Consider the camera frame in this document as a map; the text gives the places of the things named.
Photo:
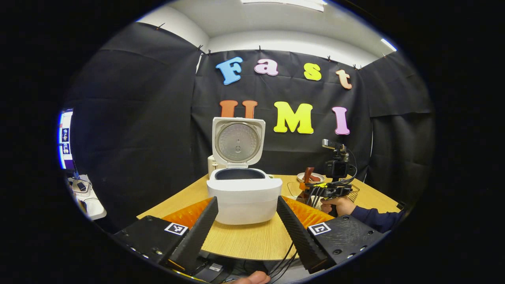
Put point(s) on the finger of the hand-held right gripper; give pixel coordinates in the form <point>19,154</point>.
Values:
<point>315,195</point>

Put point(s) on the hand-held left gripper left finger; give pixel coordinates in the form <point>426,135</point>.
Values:
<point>195,236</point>

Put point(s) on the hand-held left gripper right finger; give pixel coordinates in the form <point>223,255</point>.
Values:
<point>298,236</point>

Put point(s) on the brown wooden spoon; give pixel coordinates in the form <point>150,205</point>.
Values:
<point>308,175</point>

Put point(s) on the metal mesh chopstick holder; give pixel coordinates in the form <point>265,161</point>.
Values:
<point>354,194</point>

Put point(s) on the white rice cooker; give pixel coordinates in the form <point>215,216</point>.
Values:
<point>244,197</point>

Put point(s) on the brown meat piece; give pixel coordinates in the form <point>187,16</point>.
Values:
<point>315,178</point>

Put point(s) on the white round plate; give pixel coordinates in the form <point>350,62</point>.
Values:
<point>302,177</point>

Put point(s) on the white toaster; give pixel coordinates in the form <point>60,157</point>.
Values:
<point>211,165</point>

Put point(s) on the white side table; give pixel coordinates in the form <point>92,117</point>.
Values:
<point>92,205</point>

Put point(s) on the black backdrop cloth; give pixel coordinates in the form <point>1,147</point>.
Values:
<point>138,138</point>

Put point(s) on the small black device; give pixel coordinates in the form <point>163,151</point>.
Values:
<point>81,186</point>

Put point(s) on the computer monitor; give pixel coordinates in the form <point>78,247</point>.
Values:
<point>65,138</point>

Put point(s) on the long ceiling light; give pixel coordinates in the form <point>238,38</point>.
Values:
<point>288,3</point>

